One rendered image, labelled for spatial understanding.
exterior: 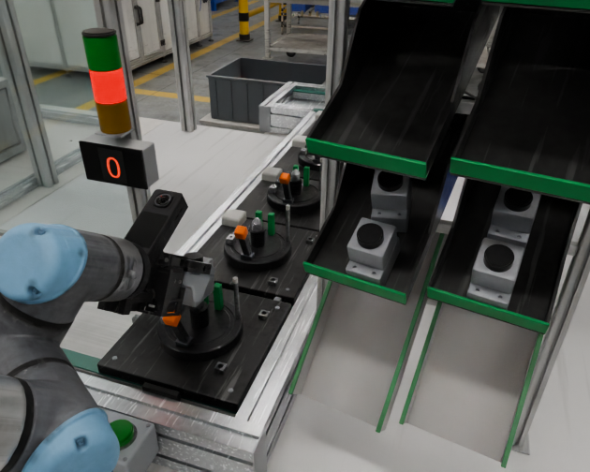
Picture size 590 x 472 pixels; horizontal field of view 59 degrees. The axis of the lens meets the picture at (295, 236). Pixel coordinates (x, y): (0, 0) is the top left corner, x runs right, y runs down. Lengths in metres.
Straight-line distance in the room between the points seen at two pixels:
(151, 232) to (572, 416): 0.75
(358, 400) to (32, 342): 0.42
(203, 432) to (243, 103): 2.19
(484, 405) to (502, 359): 0.06
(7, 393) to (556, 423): 0.82
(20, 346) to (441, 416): 0.51
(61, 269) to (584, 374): 0.91
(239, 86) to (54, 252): 2.32
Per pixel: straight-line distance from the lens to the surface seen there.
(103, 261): 0.56
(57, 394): 0.48
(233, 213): 1.19
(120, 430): 0.79
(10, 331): 0.56
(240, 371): 0.83
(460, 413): 0.75
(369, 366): 0.75
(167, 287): 0.69
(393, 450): 0.89
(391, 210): 0.66
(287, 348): 0.88
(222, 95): 2.83
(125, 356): 0.89
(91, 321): 1.06
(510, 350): 0.76
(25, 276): 0.53
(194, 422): 0.79
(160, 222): 0.68
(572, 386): 1.09
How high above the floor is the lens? 1.57
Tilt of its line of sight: 32 degrees down
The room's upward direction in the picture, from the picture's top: 1 degrees clockwise
